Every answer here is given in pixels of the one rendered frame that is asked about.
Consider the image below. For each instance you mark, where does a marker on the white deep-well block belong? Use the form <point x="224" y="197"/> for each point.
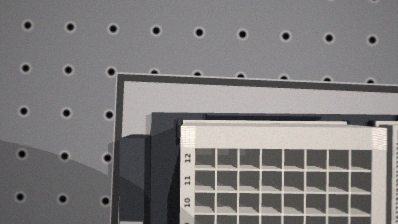
<point x="273" y="162"/>

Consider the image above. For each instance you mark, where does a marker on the dark grey plate carrier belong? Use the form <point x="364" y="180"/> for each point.
<point x="149" y="171"/>

